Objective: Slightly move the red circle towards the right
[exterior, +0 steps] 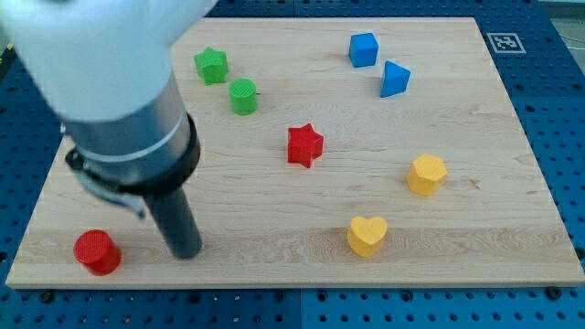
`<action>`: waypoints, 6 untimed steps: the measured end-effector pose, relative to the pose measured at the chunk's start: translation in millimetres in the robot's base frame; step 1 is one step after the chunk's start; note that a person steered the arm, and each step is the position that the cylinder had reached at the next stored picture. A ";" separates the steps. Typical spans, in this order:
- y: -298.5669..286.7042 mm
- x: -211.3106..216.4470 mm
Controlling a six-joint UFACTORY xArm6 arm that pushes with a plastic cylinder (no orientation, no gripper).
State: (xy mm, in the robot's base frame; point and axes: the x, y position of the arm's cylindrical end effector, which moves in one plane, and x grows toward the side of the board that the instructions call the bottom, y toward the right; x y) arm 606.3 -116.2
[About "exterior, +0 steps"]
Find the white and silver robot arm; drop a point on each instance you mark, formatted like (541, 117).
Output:
(105, 69)

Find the red star block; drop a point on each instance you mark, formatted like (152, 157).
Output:
(304, 145)

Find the light wooden board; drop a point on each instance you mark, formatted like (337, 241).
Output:
(267, 223)

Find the green cylinder block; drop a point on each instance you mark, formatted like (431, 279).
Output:
(243, 96)

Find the yellow heart block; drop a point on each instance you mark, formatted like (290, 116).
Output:
(365, 236)

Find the green star block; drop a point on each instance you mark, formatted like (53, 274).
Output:
(212, 65)

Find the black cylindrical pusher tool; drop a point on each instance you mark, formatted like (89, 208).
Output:
(173, 216)

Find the blue triangle block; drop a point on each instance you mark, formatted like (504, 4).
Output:
(395, 79)

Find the yellow hexagon block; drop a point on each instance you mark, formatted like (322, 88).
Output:
(426, 174)

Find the blue cube block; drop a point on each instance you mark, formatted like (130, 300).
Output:
(363, 50)

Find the red cylinder block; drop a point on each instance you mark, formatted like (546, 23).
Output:
(97, 252)

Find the white fiducial marker tag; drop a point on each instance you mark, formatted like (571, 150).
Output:
(505, 43)

